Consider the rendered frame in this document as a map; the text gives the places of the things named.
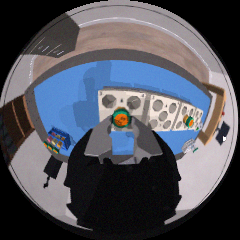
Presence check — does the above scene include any clear tube with orange liquid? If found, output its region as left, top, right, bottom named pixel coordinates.
left=53, top=137, right=65, bottom=154

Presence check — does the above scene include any blue tube rack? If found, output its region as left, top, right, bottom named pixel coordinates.
left=48, top=127, right=71, bottom=151

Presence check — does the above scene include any white tube rack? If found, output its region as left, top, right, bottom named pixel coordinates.
left=181, top=138, right=196, bottom=153

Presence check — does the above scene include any beige bucket adapter block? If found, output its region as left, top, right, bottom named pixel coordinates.
left=98, top=88, right=145, bottom=132
left=188, top=106, right=204, bottom=130
left=171, top=100, right=195, bottom=131
left=140, top=91, right=180, bottom=131

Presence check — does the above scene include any blue bench mat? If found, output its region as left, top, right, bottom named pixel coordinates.
left=34, top=60, right=210, bottom=156

